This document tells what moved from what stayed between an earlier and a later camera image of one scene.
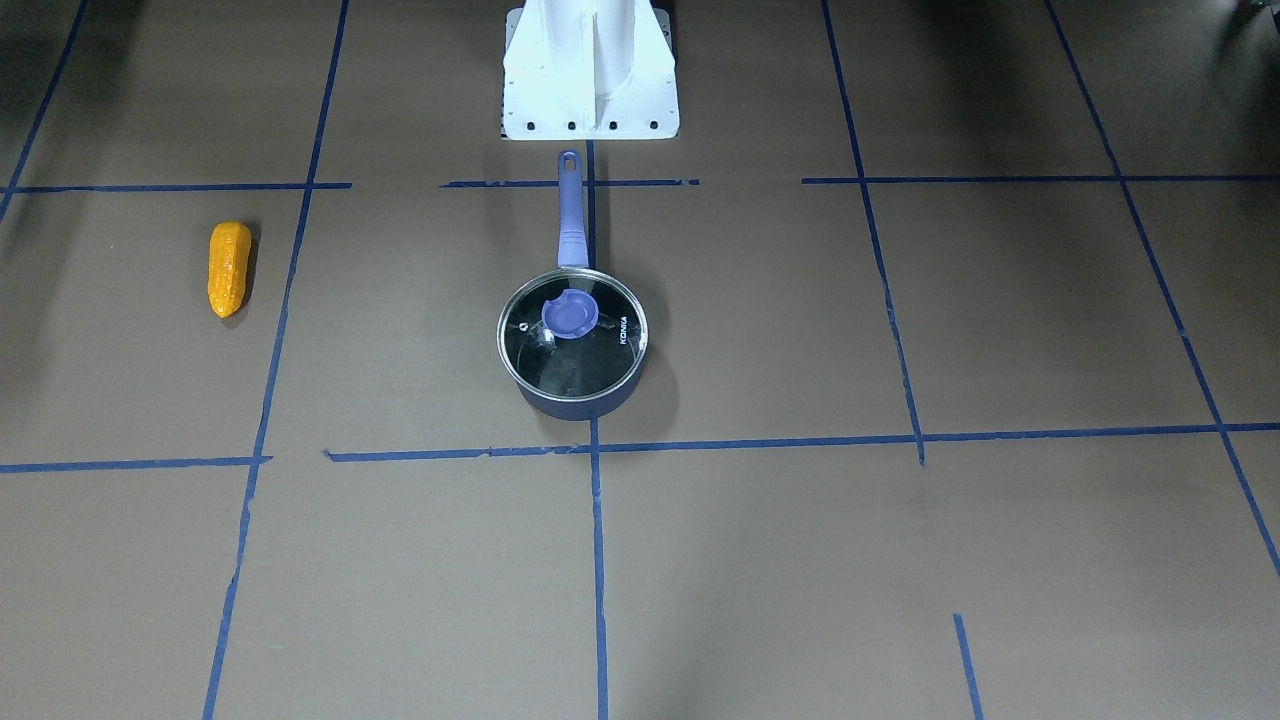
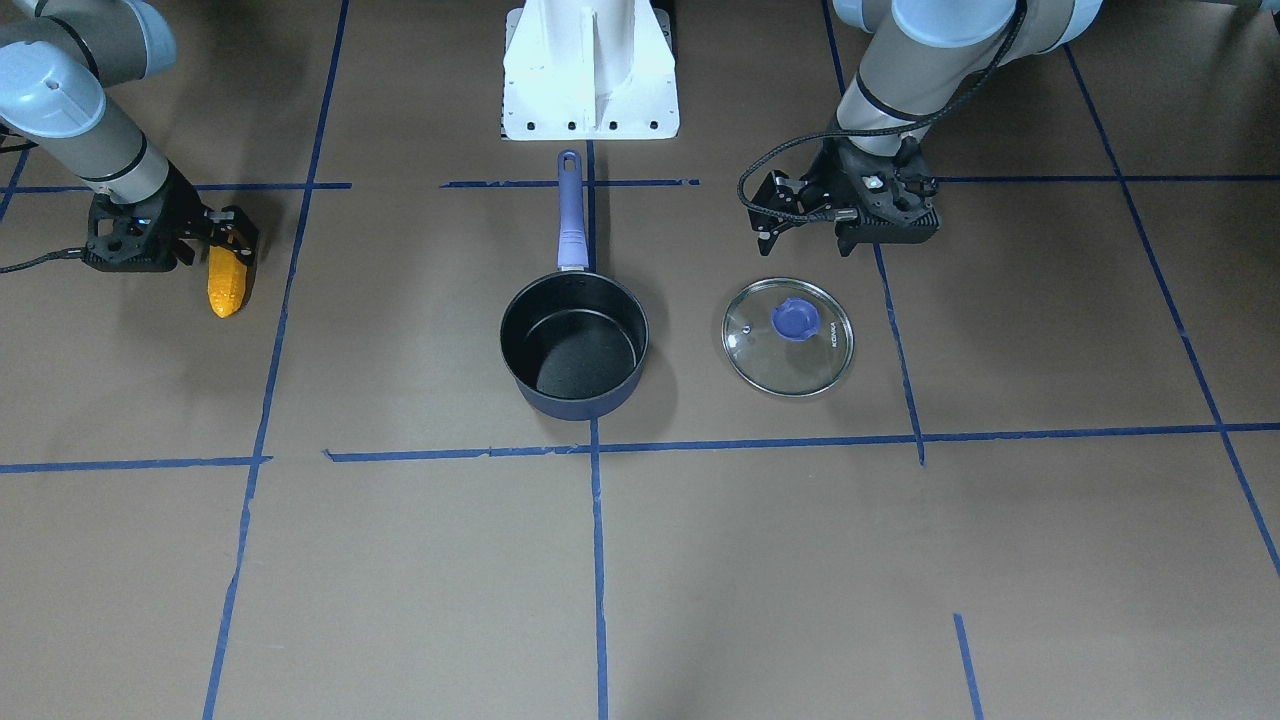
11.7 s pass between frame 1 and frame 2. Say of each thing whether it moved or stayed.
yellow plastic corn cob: stayed
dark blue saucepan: stayed
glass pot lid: moved
